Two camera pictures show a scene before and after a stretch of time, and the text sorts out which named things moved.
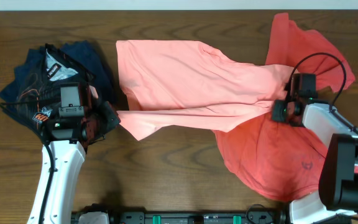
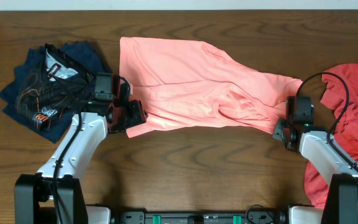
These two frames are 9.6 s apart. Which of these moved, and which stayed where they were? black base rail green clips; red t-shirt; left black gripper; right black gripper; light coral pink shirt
Moved: left black gripper; right black gripper; red t-shirt
Stayed: black base rail green clips; light coral pink shirt
